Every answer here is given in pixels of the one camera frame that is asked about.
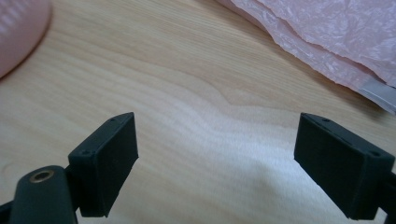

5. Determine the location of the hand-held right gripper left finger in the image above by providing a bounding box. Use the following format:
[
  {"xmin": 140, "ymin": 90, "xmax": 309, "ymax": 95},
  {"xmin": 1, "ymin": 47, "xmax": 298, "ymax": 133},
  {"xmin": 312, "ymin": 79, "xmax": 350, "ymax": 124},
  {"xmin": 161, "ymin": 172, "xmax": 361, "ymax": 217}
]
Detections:
[{"xmin": 67, "ymin": 111, "xmax": 139, "ymax": 218}]

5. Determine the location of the pink plastic bag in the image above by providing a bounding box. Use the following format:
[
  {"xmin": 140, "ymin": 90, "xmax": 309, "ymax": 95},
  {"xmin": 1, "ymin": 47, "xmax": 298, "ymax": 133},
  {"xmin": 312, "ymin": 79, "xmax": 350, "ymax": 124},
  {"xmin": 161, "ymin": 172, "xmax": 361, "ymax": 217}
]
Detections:
[{"xmin": 216, "ymin": 0, "xmax": 396, "ymax": 115}]

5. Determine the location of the pink plastic mesh basket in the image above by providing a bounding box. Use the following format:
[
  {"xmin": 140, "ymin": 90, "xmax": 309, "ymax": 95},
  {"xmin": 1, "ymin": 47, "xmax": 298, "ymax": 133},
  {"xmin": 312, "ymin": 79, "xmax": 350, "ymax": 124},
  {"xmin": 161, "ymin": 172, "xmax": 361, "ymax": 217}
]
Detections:
[{"xmin": 0, "ymin": 0, "xmax": 53, "ymax": 79}]

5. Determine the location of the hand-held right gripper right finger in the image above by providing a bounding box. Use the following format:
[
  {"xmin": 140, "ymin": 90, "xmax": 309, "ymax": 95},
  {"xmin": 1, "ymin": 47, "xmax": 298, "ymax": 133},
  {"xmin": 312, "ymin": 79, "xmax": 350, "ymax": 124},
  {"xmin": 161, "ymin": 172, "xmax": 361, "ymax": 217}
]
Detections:
[{"xmin": 293, "ymin": 112, "xmax": 396, "ymax": 220}]

